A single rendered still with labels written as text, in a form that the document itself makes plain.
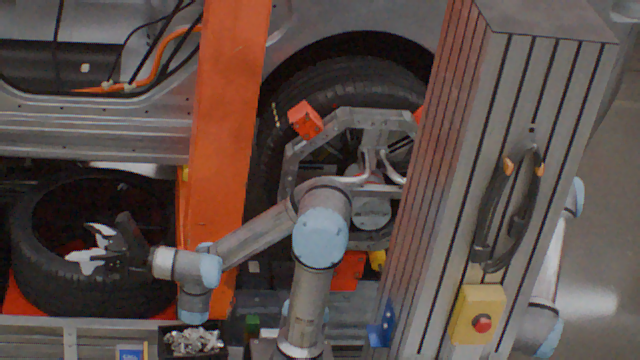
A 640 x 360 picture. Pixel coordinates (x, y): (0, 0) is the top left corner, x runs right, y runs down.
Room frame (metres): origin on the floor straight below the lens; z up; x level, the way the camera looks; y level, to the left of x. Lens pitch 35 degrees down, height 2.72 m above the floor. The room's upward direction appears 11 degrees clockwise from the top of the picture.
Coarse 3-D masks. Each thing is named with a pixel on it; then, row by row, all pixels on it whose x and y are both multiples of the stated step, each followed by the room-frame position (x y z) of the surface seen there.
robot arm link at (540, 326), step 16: (576, 192) 2.27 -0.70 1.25; (576, 208) 2.25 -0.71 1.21; (560, 224) 2.20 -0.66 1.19; (560, 240) 2.16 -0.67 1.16; (560, 256) 2.13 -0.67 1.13; (544, 272) 2.07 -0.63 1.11; (544, 288) 2.03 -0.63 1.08; (528, 304) 1.99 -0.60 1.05; (544, 304) 1.99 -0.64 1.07; (528, 320) 1.95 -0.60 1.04; (544, 320) 1.95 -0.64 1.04; (560, 320) 1.97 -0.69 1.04; (528, 336) 1.91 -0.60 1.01; (544, 336) 1.91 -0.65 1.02; (560, 336) 1.92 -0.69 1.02; (528, 352) 1.90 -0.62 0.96; (544, 352) 1.90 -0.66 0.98
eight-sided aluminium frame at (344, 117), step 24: (336, 120) 2.65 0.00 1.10; (360, 120) 2.66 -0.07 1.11; (384, 120) 2.68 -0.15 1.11; (408, 120) 2.70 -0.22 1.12; (288, 144) 2.66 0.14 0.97; (312, 144) 2.64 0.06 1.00; (288, 168) 2.61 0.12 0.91; (288, 192) 2.62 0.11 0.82; (360, 240) 2.69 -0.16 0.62; (384, 240) 2.71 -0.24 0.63
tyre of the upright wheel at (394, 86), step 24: (312, 72) 2.88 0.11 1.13; (336, 72) 2.85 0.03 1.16; (360, 72) 2.85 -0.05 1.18; (384, 72) 2.88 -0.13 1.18; (408, 72) 2.98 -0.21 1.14; (288, 96) 2.81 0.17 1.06; (312, 96) 2.74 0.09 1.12; (336, 96) 2.73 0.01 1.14; (360, 96) 2.75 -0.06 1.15; (384, 96) 2.76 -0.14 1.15; (408, 96) 2.79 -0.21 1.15; (264, 120) 2.83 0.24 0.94; (288, 120) 2.70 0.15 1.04; (264, 144) 2.74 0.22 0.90; (264, 168) 2.68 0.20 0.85; (264, 192) 2.69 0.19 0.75
